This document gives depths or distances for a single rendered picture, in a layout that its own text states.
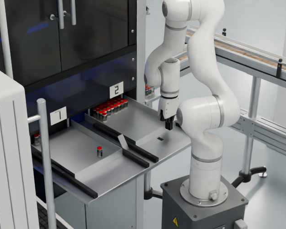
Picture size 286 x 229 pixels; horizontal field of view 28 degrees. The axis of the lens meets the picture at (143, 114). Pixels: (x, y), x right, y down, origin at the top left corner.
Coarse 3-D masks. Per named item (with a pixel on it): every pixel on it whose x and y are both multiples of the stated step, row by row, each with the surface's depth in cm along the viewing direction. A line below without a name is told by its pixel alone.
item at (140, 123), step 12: (132, 108) 278; (144, 108) 275; (96, 120) 262; (108, 120) 268; (120, 120) 268; (132, 120) 268; (144, 120) 268; (156, 120) 268; (120, 132) 252; (132, 132) 259; (144, 132) 259; (156, 132) 255
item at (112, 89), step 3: (117, 84) 264; (120, 84) 265; (111, 87) 261; (114, 87) 263; (117, 87) 264; (120, 87) 266; (111, 90) 262; (114, 90) 264; (117, 90) 265; (120, 90) 267; (111, 93) 263; (114, 93) 264; (120, 93) 268; (111, 96) 264; (114, 96) 265
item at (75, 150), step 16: (80, 128) 258; (32, 144) 249; (64, 144) 249; (80, 144) 250; (96, 144) 250; (112, 144) 245; (64, 160) 239; (80, 160) 239; (96, 160) 239; (112, 160) 239; (80, 176) 228
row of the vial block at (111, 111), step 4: (124, 100) 275; (120, 104) 272; (124, 104) 275; (108, 108) 268; (112, 108) 269; (116, 108) 271; (120, 108) 273; (124, 108) 276; (100, 112) 265; (108, 112) 268; (112, 112) 270; (116, 112) 272; (100, 116) 266; (108, 116) 269; (100, 120) 267
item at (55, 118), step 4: (64, 108) 245; (52, 112) 240; (56, 112) 242; (60, 112) 244; (64, 112) 246; (52, 116) 241; (56, 116) 243; (64, 116) 246; (52, 120) 242; (56, 120) 244; (60, 120) 246; (52, 124) 243
